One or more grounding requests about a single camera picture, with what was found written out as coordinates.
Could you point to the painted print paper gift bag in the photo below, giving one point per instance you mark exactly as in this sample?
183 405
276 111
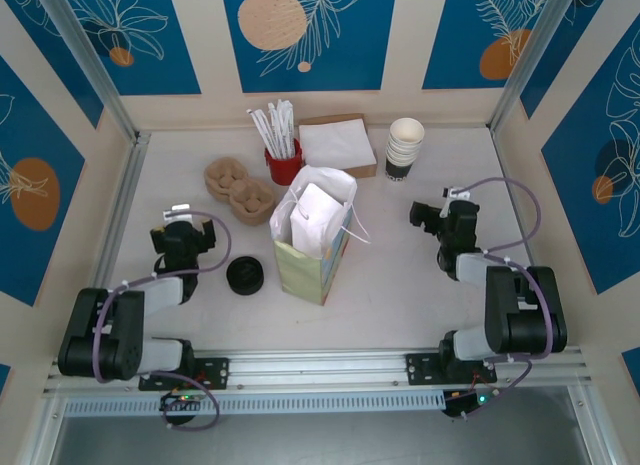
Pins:
300 275

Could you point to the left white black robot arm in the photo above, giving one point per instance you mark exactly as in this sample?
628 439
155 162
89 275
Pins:
100 335

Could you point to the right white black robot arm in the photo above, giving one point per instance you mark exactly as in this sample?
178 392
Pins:
525 315

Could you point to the brown pulp cup carrier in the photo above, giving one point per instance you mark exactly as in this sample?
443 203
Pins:
240 192

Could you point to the black cup lid stack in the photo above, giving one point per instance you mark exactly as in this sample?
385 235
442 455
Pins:
245 275

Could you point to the stacked paper cups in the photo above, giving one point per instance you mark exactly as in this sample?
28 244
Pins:
405 150

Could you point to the red straw holder cup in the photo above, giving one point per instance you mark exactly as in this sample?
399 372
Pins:
280 167

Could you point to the white napkin stack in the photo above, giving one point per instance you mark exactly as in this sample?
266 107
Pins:
335 142

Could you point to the black controller board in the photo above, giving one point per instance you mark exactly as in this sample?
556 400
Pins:
462 402
177 402

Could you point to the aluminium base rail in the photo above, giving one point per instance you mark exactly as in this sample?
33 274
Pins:
320 365

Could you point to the aluminium frame post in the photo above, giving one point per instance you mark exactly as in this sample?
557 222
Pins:
595 430
85 50
530 55
42 430

